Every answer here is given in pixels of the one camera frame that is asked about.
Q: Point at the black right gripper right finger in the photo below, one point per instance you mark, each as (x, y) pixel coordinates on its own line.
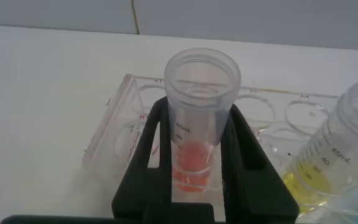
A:
(253, 186)

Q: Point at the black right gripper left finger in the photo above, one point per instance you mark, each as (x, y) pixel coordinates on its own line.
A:
(141, 186)

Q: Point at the test tube with yellow pigment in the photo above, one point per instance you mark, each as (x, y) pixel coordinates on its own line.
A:
(337, 149)

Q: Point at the test tube with red pigment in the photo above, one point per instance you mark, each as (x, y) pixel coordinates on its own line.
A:
(197, 102)

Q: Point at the clear acrylic test tube rack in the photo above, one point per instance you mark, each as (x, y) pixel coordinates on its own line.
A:
(129, 102)

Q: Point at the test tube with blue pigment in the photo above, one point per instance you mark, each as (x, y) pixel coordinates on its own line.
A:
(356, 208)

